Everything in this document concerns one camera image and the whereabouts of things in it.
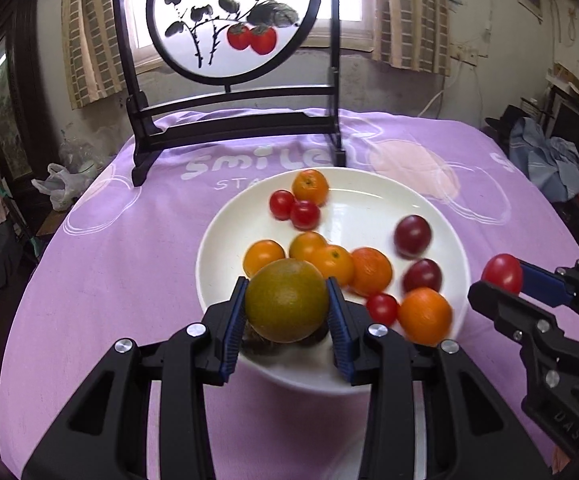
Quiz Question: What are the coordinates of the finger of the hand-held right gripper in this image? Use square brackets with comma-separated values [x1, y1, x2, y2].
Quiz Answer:
[517, 258, 579, 346]
[468, 280, 579, 411]

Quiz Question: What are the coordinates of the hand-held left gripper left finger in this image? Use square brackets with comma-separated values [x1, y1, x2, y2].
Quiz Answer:
[22, 276, 250, 480]

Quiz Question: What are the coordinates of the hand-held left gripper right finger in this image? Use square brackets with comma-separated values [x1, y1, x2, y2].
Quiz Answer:
[325, 277, 553, 480]

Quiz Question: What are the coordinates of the red cherry tomato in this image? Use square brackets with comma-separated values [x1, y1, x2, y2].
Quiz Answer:
[366, 293, 400, 327]
[290, 200, 321, 231]
[481, 253, 524, 294]
[269, 189, 296, 222]

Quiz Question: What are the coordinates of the green-brown orange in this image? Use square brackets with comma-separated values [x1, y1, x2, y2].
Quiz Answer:
[245, 258, 331, 344]

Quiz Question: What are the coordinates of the small orange tangerine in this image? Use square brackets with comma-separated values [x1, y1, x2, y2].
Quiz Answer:
[349, 247, 394, 297]
[312, 244, 356, 286]
[292, 169, 330, 207]
[398, 287, 453, 347]

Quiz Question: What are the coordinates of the purple cherry tomato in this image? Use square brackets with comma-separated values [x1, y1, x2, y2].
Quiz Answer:
[394, 214, 433, 258]
[402, 258, 443, 293]

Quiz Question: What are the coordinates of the white round plate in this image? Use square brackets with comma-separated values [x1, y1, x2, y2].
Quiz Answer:
[196, 166, 471, 395]

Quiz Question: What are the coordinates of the orange cherry tomato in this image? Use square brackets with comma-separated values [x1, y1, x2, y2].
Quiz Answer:
[243, 240, 287, 278]
[288, 231, 327, 263]

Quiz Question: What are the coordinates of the blue clothes pile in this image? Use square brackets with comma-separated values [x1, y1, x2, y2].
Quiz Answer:
[510, 117, 579, 203]

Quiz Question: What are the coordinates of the purple printed tablecloth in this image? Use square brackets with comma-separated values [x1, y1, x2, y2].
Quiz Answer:
[0, 107, 579, 480]

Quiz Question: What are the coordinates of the black hat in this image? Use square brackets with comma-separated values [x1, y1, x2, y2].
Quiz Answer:
[484, 105, 525, 141]

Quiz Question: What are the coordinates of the cardboard box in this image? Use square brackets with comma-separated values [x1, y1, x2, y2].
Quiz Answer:
[547, 62, 579, 98]

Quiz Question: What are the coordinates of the black painted table screen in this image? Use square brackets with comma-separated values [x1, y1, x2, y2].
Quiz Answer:
[111, 0, 346, 187]

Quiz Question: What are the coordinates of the white plastic bag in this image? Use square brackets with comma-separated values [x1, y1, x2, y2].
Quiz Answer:
[32, 162, 93, 212]

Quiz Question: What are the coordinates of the clear plastic bag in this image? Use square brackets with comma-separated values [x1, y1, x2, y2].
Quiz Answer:
[60, 132, 110, 176]

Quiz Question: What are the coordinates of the beige checked curtain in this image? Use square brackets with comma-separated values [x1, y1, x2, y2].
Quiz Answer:
[61, 0, 130, 110]
[373, 0, 451, 77]

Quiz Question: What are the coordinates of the dark wooden glass door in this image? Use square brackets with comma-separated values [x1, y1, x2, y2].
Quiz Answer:
[0, 0, 50, 186]

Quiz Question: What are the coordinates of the white wall cable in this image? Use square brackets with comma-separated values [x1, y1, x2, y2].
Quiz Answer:
[419, 60, 457, 120]

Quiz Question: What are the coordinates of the white wall socket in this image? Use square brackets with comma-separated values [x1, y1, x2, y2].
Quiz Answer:
[452, 46, 483, 67]

